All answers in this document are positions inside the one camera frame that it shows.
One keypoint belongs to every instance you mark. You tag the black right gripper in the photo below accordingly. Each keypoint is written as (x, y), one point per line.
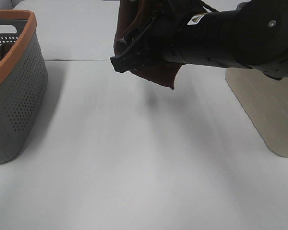
(148, 43)

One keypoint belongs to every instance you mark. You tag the brown towel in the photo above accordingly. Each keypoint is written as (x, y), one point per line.
(158, 75)

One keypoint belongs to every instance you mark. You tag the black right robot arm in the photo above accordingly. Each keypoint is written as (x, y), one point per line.
(180, 32)

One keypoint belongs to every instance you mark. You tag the beige basket with grey rim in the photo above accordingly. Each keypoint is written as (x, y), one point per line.
(266, 107)

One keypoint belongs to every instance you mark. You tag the grey basket with orange rim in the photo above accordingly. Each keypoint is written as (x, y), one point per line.
(23, 81)

